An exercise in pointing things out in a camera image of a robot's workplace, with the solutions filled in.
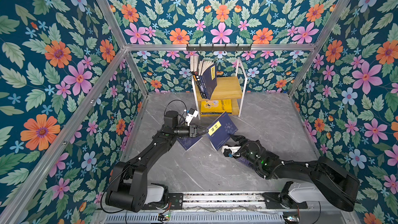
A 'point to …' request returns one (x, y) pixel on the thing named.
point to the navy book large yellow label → (219, 131)
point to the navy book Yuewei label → (209, 78)
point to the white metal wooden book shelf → (228, 97)
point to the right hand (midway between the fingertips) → (230, 135)
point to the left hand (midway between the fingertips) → (208, 130)
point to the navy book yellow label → (188, 142)
